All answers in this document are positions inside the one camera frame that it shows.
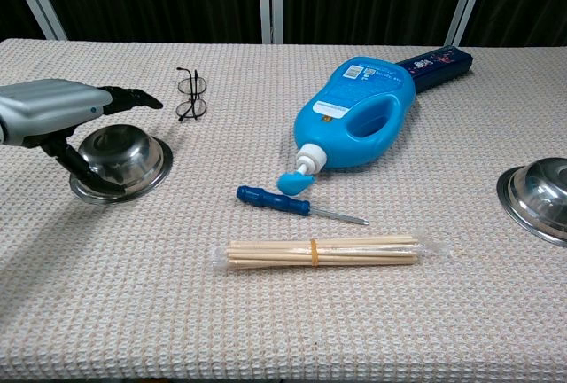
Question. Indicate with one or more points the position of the steel bowl with wide rim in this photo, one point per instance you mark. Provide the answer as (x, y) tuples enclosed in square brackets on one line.
[(128, 152), (540, 197)]

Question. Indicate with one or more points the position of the black thin-rimmed eyeglasses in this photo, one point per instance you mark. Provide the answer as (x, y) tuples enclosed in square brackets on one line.
[(193, 99)]

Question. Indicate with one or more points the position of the wrapped wooden chopsticks bundle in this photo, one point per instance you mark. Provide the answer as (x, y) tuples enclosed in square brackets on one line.
[(274, 254)]

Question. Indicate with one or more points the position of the yellow rubber band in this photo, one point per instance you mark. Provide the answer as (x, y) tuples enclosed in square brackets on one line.
[(314, 252)]

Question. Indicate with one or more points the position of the blue detergent pump bottle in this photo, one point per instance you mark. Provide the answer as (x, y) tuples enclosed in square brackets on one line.
[(350, 135)]

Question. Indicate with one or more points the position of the dark blue long box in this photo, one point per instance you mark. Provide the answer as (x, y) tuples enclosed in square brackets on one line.
[(438, 68)]

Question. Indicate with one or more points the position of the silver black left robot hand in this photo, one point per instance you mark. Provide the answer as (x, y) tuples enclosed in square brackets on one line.
[(48, 101)]

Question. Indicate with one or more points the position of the beige waffle tablecloth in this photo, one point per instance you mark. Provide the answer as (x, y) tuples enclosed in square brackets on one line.
[(133, 290)]

